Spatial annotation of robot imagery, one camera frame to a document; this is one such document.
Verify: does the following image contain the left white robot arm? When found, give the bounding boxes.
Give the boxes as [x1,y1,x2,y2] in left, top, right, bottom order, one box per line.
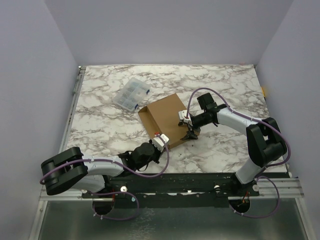
[39,136,170,198]

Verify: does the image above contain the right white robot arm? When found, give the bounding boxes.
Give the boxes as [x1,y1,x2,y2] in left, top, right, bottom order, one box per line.
[178,93,289,196]

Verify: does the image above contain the brown cardboard box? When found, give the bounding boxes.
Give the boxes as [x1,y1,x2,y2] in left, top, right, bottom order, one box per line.
[138,93,188,149]

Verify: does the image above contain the black metal base rail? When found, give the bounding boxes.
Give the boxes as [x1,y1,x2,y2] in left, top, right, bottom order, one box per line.
[82,173,259,209]

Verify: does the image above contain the aluminium front extrusion rail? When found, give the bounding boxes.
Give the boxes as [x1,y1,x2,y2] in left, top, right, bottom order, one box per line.
[255,178,305,199]

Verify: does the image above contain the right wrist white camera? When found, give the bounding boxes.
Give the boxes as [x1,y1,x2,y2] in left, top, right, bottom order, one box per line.
[178,110,193,127]

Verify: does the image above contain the clear plastic screw organizer box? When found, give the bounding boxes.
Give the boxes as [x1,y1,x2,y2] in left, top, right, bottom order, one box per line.
[113,77,150,112]

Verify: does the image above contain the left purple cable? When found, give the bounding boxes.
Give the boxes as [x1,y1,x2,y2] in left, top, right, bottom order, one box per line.
[39,134,171,221]

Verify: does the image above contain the aluminium side rail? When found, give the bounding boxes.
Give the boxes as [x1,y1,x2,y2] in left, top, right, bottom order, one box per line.
[57,65,87,154]

